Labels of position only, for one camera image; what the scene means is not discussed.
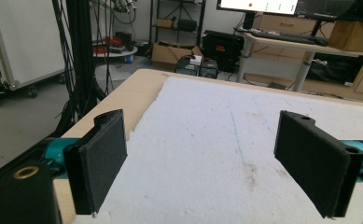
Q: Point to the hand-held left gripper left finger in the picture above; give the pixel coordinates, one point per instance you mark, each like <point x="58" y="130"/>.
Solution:
<point x="100" y="161"/>

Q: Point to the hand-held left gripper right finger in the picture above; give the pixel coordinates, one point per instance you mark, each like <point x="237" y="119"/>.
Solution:
<point x="313" y="161"/>

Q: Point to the black bag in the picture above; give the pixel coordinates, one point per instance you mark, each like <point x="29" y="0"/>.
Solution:
<point x="336" y="69"/>

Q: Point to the white foam mat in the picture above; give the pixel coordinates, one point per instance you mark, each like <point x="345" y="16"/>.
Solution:
<point x="207" y="149"/>

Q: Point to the small blue container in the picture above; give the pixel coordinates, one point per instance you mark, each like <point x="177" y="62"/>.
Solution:
<point x="129" y="59"/>

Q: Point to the black metal stand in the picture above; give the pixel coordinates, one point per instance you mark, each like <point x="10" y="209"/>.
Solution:
<point x="82" y="56"/>

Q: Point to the round white platform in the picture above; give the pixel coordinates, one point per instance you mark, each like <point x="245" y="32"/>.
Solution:
<point x="120" y="53"/>

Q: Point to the wooden desk with white legs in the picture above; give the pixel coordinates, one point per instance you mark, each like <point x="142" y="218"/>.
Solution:
<point x="294" y="46"/>

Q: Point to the red device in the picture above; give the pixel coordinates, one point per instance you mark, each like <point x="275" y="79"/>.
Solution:
<point x="111" y="41"/>

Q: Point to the black keyboard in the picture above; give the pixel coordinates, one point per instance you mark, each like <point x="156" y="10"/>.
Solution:
<point x="289" y="38"/>

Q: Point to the open cardboard box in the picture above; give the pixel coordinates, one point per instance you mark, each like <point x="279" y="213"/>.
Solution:
<point x="166" y="53"/>

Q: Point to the black power unit white top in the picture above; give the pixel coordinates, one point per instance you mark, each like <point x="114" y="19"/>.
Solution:
<point x="187" y="66"/>

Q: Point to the large cardboard box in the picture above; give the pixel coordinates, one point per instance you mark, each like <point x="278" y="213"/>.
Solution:
<point x="353" y="36"/>

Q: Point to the wooden drawer cabinet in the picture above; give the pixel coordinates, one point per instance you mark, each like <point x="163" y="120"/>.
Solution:
<point x="288" y="24"/>

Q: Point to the white wheeled cabinet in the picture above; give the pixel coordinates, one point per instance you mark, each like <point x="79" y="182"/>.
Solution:
<point x="26" y="40"/>

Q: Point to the black hard case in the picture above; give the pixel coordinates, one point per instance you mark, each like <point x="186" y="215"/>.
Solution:
<point x="222" y="48"/>

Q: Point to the small cardboard box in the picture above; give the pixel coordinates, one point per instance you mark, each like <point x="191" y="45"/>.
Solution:
<point x="164" y="23"/>

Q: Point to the dark computer monitor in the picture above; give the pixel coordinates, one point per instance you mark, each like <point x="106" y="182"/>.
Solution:
<point x="322" y="7"/>

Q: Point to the black pouch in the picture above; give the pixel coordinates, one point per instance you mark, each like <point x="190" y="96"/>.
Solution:
<point x="187" y="25"/>

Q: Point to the lit computer monitor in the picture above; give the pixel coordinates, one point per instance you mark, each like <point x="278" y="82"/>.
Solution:
<point x="260" y="5"/>

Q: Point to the black shelf rack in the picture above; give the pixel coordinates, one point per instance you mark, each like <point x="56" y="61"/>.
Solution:
<point x="177" y="15"/>

